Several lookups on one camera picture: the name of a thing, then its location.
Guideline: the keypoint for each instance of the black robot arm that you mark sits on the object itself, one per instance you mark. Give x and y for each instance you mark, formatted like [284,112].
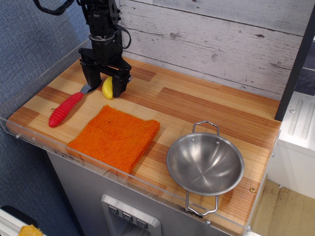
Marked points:
[106,36]

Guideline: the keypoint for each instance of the orange folded cloth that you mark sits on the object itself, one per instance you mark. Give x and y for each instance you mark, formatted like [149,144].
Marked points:
[116,138]

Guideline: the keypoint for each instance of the yellow toy banana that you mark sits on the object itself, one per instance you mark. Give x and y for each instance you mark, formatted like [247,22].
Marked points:
[107,88]

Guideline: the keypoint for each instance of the clear acrylic table guard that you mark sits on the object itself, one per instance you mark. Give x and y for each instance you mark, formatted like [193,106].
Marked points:
[180,103]

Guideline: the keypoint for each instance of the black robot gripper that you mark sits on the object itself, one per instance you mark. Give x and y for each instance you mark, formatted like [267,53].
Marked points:
[106,57]

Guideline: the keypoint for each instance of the white ribbed side unit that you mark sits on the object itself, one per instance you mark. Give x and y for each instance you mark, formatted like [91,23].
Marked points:
[292,164]

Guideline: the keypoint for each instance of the stainless steel two-handled bowl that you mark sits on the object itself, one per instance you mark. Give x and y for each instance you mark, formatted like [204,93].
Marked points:
[205,164]

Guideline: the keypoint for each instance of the grey cabinet with dispenser panel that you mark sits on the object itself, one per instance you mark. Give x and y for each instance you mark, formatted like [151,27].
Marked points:
[106,207]

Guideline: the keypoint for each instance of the red handled metal fork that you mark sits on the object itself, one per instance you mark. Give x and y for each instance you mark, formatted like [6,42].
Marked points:
[60,113]

